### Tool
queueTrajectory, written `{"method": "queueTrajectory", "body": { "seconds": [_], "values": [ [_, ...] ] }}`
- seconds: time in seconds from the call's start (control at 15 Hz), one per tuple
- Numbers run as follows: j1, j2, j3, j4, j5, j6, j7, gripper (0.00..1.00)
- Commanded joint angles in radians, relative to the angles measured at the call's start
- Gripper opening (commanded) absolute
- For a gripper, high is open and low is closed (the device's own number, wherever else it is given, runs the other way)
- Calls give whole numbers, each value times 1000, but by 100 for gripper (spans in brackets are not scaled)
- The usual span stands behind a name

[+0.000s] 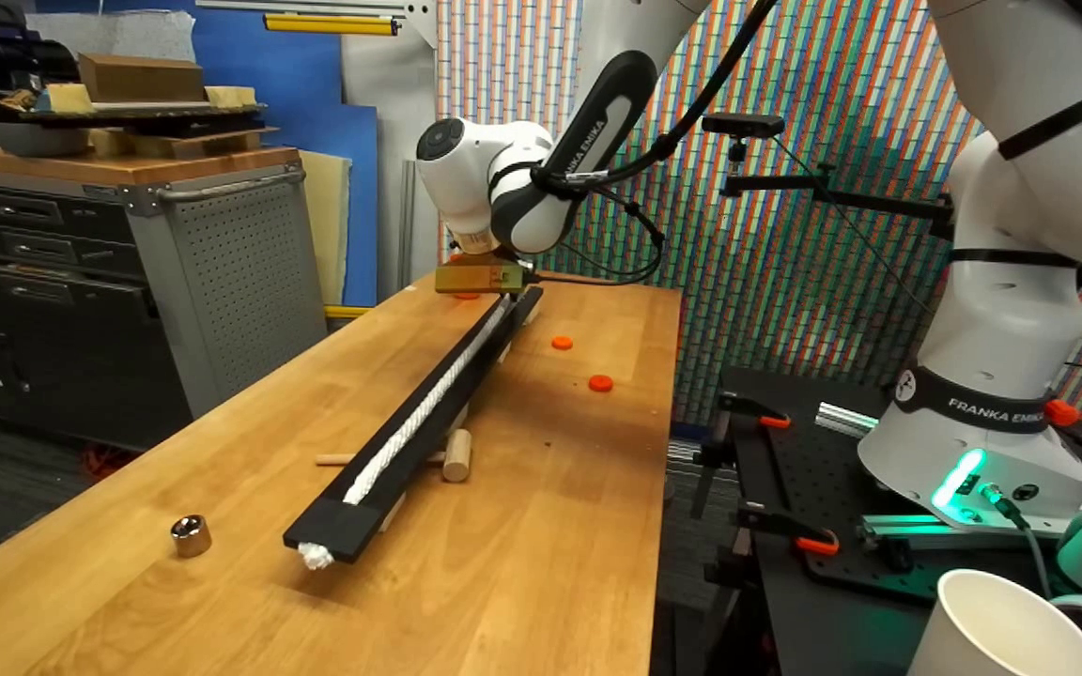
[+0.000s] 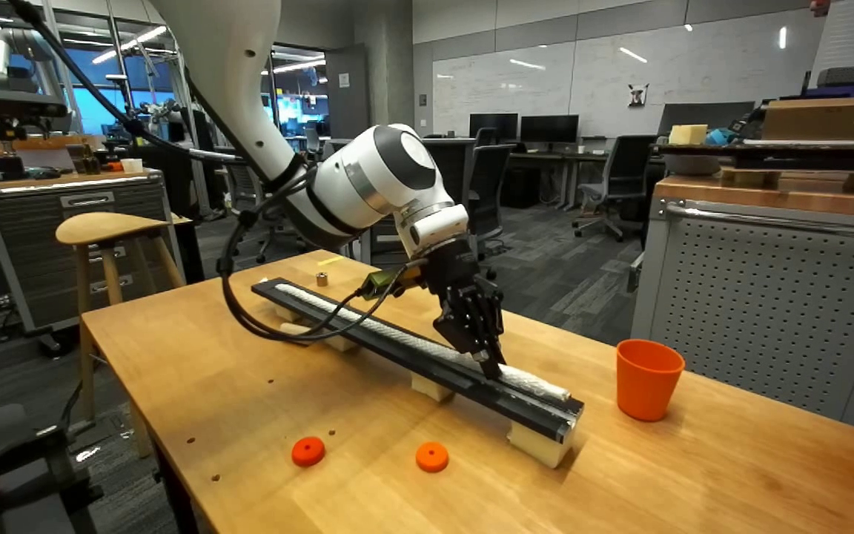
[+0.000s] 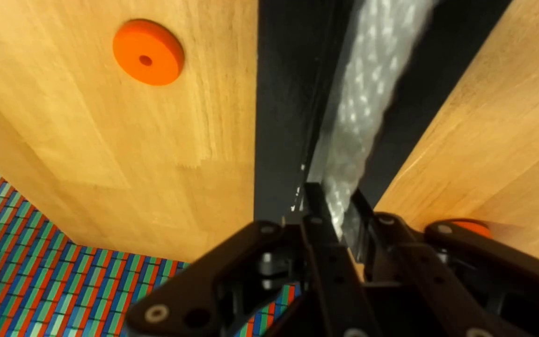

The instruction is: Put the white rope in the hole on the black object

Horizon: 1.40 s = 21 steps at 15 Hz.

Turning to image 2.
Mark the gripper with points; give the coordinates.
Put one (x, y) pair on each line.
(457, 268)

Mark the grey robot arm in background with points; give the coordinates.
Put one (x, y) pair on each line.
(8, 55)

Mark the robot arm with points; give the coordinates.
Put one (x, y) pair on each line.
(234, 81)

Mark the cream foam block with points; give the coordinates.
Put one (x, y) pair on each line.
(538, 445)
(431, 388)
(338, 343)

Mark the orange plastic disc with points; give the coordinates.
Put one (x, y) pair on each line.
(432, 457)
(308, 452)

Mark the office chair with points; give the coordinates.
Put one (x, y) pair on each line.
(623, 174)
(488, 185)

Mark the yellow tape strip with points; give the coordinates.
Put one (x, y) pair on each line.
(330, 261)

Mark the orange plastic cup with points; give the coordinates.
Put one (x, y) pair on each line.
(646, 382)

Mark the row of monitors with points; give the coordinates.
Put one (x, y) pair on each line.
(545, 127)

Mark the grey door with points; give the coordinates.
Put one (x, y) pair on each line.
(347, 93)

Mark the grey bowl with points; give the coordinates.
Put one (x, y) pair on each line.
(690, 164)

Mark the whiteboard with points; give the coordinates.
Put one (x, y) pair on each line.
(590, 74)

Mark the small picture on whiteboard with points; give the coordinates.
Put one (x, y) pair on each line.
(638, 95)

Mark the yellow foam block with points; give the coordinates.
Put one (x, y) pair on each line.
(687, 134)

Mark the grey perforated cabinet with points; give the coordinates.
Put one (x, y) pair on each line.
(768, 311)

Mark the large dark monitor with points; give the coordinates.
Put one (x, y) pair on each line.
(701, 117)

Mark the blue toy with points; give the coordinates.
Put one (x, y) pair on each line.
(722, 136)

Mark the white paper cup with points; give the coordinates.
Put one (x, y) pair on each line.
(132, 165)

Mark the wooden stool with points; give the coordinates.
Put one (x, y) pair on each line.
(104, 228)

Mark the wooden box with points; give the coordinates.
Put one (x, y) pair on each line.
(827, 117)

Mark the grey tool cabinet with drawers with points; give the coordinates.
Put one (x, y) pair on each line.
(34, 237)

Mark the long black grooved rail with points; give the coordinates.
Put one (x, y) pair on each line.
(427, 365)

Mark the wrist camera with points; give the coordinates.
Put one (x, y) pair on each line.
(381, 282)

